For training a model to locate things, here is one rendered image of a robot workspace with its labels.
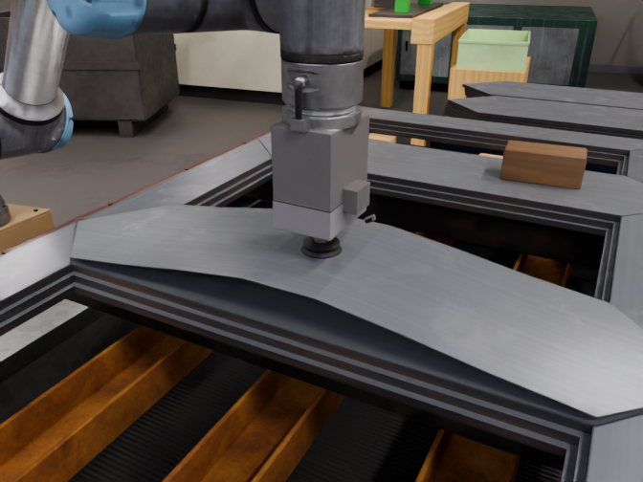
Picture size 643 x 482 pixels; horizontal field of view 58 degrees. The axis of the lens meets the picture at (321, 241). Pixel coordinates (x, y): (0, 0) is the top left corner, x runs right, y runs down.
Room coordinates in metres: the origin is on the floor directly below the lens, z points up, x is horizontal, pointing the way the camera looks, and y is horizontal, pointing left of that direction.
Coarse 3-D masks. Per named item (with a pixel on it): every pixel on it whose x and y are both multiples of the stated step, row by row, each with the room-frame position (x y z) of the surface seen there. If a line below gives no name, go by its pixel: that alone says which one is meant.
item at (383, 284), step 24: (384, 240) 0.57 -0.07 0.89; (408, 240) 0.57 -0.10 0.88; (432, 240) 0.58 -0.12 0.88; (360, 264) 0.51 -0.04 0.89; (384, 264) 0.52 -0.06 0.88; (408, 264) 0.52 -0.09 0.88; (432, 264) 0.53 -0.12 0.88; (336, 288) 0.46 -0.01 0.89; (360, 288) 0.47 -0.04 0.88; (384, 288) 0.47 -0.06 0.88; (408, 288) 0.48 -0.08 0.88; (360, 312) 0.43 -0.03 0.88; (384, 312) 0.44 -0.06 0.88; (408, 312) 0.44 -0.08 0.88
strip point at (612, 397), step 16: (608, 320) 0.46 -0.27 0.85; (624, 320) 0.46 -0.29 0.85; (608, 336) 0.44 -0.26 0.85; (624, 336) 0.44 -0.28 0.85; (640, 336) 0.44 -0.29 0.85; (608, 352) 0.41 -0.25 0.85; (624, 352) 0.42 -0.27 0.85; (640, 352) 0.42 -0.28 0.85; (608, 368) 0.39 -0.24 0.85; (624, 368) 0.39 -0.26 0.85; (640, 368) 0.39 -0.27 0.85; (608, 384) 0.37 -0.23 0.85; (624, 384) 0.37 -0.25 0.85; (640, 384) 0.37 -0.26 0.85; (608, 400) 0.35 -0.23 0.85; (624, 400) 0.35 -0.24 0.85; (640, 400) 0.36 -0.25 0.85
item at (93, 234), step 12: (108, 216) 0.72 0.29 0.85; (120, 216) 0.72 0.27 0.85; (132, 216) 0.71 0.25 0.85; (144, 216) 0.71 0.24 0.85; (84, 228) 0.68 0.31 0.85; (96, 228) 0.68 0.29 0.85; (108, 228) 0.68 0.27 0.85; (120, 228) 0.67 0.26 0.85; (84, 240) 0.64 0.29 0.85; (96, 240) 0.64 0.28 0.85; (72, 252) 0.60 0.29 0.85
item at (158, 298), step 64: (384, 128) 1.24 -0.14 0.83; (448, 128) 1.18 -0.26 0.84; (384, 192) 0.87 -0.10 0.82; (448, 192) 0.84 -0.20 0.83; (0, 320) 0.50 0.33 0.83; (192, 320) 0.50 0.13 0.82; (256, 320) 0.47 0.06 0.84; (320, 320) 0.47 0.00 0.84; (384, 384) 0.40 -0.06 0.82; (448, 384) 0.39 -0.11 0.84; (512, 384) 0.38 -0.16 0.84; (576, 448) 0.33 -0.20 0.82
